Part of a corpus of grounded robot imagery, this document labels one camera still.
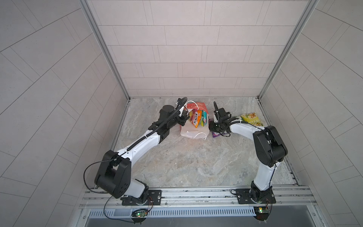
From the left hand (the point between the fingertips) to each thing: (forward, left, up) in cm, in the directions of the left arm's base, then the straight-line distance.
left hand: (188, 109), depth 82 cm
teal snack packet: (+2, -11, -10) cm, 15 cm away
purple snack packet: (-5, -18, -19) cm, 27 cm away
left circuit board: (-48, +22, -18) cm, 55 cm away
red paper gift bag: (-8, 0, -11) cm, 13 cm away
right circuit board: (-48, -36, -21) cm, 63 cm away
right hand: (0, -15, -19) cm, 24 cm away
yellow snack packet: (+6, -46, -16) cm, 49 cm away
